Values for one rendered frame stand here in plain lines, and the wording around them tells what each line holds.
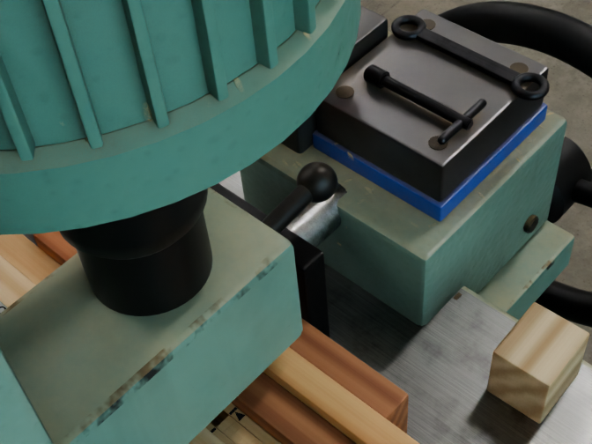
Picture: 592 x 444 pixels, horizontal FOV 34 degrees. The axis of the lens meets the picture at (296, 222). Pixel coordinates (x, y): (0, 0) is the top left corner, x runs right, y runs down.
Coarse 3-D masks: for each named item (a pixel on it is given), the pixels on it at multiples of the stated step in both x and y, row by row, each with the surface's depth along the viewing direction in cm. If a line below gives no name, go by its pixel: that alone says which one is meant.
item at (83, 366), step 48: (240, 240) 40; (288, 240) 40; (48, 288) 39; (240, 288) 39; (288, 288) 42; (0, 336) 38; (48, 336) 38; (96, 336) 38; (144, 336) 38; (192, 336) 38; (240, 336) 41; (288, 336) 44; (48, 384) 36; (96, 384) 36; (144, 384) 37; (192, 384) 40; (240, 384) 43; (48, 432) 35; (96, 432) 36; (144, 432) 38; (192, 432) 42
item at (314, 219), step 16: (224, 192) 48; (336, 192) 52; (256, 208) 47; (320, 208) 51; (336, 208) 52; (304, 224) 51; (320, 224) 51; (336, 224) 52; (304, 240) 46; (320, 240) 52; (304, 256) 45; (320, 256) 45; (304, 272) 45; (320, 272) 46; (304, 288) 46; (320, 288) 47; (304, 304) 47; (320, 304) 48; (320, 320) 49
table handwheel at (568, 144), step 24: (480, 24) 65; (504, 24) 64; (528, 24) 62; (552, 24) 61; (576, 24) 61; (552, 48) 62; (576, 48) 61; (576, 144) 70; (576, 168) 70; (576, 192) 69; (552, 216) 70; (552, 288) 79; (576, 288) 79; (576, 312) 77
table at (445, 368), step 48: (240, 192) 61; (528, 240) 61; (336, 288) 56; (528, 288) 58; (336, 336) 53; (384, 336) 53; (432, 336) 53; (480, 336) 53; (432, 384) 51; (480, 384) 51; (576, 384) 50; (432, 432) 49; (480, 432) 49; (528, 432) 49; (576, 432) 49
